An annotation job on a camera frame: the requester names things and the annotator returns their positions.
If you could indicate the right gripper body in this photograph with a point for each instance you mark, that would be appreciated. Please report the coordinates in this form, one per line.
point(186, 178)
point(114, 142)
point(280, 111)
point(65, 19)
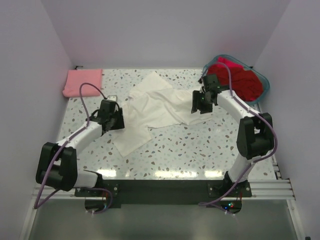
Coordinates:
point(204, 96)

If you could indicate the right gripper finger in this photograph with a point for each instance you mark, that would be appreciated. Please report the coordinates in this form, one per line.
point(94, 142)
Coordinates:
point(205, 108)
point(196, 102)

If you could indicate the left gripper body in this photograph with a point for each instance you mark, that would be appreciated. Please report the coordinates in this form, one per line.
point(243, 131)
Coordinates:
point(117, 120)

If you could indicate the white t shirt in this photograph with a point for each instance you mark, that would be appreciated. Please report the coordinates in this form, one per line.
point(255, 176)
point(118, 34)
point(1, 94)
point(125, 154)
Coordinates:
point(154, 103)

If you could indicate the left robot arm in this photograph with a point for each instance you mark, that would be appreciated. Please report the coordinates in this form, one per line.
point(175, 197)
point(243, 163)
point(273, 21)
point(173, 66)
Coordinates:
point(58, 168)

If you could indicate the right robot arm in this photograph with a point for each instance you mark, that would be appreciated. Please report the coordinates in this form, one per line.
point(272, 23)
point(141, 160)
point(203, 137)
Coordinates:
point(255, 135)

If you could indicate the bright pink t shirt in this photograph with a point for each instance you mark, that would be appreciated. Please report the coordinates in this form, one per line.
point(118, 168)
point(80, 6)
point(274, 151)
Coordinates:
point(222, 62)

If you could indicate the dark red t shirt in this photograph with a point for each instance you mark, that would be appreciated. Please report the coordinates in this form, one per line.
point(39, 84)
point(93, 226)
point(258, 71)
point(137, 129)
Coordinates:
point(245, 83)

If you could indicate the folded pink t shirt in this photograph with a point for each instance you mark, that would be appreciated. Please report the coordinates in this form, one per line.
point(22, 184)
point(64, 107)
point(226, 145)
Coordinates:
point(75, 78)

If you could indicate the teal plastic basket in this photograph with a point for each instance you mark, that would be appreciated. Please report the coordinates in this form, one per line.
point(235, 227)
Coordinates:
point(263, 79)

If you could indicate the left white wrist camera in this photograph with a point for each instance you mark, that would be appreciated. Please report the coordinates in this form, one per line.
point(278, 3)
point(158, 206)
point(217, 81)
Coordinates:
point(113, 98)

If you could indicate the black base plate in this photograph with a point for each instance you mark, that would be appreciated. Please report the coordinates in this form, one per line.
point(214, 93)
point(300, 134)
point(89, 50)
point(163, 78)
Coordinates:
point(151, 192)

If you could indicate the aluminium frame rail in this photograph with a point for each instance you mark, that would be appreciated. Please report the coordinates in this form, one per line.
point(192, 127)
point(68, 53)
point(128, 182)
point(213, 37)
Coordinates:
point(224, 194)

